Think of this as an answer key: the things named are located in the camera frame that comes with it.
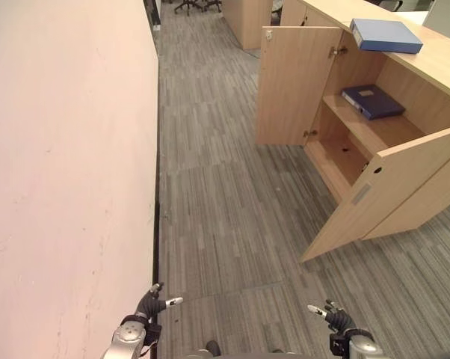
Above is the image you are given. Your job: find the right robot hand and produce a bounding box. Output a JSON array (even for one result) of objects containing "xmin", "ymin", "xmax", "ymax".
[{"xmin": 306, "ymin": 298, "xmax": 357, "ymax": 334}]

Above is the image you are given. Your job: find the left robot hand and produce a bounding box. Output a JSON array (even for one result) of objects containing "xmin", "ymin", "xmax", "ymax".
[{"xmin": 135, "ymin": 282, "xmax": 184, "ymax": 319}]

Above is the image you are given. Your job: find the wooden cabinet shelf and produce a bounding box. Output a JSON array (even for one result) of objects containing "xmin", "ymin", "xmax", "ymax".
[{"xmin": 321, "ymin": 93, "xmax": 426, "ymax": 153}]

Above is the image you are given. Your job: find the wooden office cabinet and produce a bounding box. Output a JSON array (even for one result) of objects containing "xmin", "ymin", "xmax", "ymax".
[{"xmin": 255, "ymin": 0, "xmax": 450, "ymax": 263}]

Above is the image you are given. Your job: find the dark blue folder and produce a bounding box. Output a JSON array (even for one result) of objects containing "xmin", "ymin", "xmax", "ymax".
[{"xmin": 340, "ymin": 85, "xmax": 407, "ymax": 121}]

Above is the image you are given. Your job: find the wooden cabinet door with lock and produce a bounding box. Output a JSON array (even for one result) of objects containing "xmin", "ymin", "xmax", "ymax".
[{"xmin": 255, "ymin": 25, "xmax": 345, "ymax": 146}]

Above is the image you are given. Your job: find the light blue folder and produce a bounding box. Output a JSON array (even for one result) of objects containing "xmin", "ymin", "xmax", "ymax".
[{"xmin": 349, "ymin": 18, "xmax": 424, "ymax": 55}]

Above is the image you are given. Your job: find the tall wooden cabinet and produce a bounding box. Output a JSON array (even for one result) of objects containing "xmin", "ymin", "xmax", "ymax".
[{"xmin": 221, "ymin": 0, "xmax": 274, "ymax": 50}]

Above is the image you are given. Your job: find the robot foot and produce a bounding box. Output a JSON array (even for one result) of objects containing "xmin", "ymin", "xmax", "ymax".
[{"xmin": 204, "ymin": 339, "xmax": 222, "ymax": 357}]

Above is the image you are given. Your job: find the white desk top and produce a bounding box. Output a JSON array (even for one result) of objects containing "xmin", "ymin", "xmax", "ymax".
[{"xmin": 400, "ymin": 9, "xmax": 450, "ymax": 40}]

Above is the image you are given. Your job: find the wooden cabinet door with handle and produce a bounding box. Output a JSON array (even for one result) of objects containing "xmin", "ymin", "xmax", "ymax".
[{"xmin": 299, "ymin": 123, "xmax": 450, "ymax": 263}]

